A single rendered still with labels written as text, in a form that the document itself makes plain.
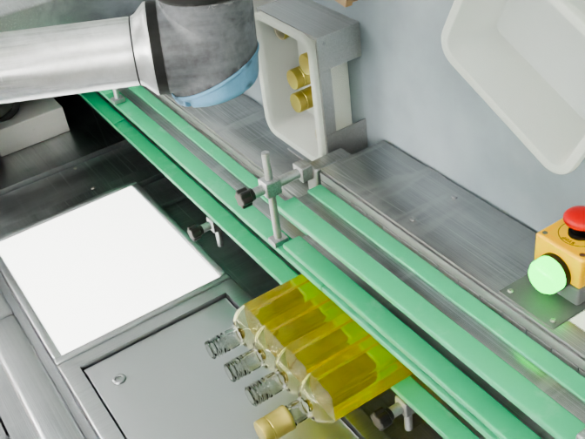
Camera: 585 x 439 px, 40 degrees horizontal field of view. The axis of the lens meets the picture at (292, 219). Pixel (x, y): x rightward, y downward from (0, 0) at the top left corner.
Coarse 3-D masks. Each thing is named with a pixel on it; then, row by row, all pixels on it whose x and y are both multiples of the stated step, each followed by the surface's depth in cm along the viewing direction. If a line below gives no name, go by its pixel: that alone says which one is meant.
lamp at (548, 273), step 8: (544, 256) 93; (552, 256) 93; (536, 264) 93; (544, 264) 92; (552, 264) 92; (560, 264) 92; (528, 272) 94; (536, 272) 93; (544, 272) 92; (552, 272) 92; (560, 272) 92; (568, 272) 92; (536, 280) 93; (544, 280) 92; (552, 280) 92; (560, 280) 92; (568, 280) 92; (536, 288) 94; (544, 288) 93; (552, 288) 92; (560, 288) 92
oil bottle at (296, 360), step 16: (336, 320) 114; (352, 320) 114; (304, 336) 113; (320, 336) 112; (336, 336) 112; (352, 336) 111; (368, 336) 112; (288, 352) 110; (304, 352) 110; (320, 352) 110; (336, 352) 110; (288, 368) 109; (304, 368) 108; (288, 384) 109
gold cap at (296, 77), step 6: (288, 72) 133; (294, 72) 132; (300, 72) 132; (288, 78) 134; (294, 78) 132; (300, 78) 132; (306, 78) 132; (294, 84) 133; (300, 84) 132; (306, 84) 134
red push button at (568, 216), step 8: (568, 208) 93; (576, 208) 92; (584, 208) 92; (568, 216) 92; (576, 216) 91; (584, 216) 91; (568, 224) 91; (576, 224) 91; (584, 224) 90; (576, 232) 93; (584, 232) 92
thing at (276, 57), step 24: (264, 24) 131; (264, 48) 133; (288, 48) 135; (312, 48) 119; (264, 72) 135; (312, 72) 120; (264, 96) 138; (288, 96) 140; (288, 120) 141; (312, 120) 140; (288, 144) 138; (312, 144) 135
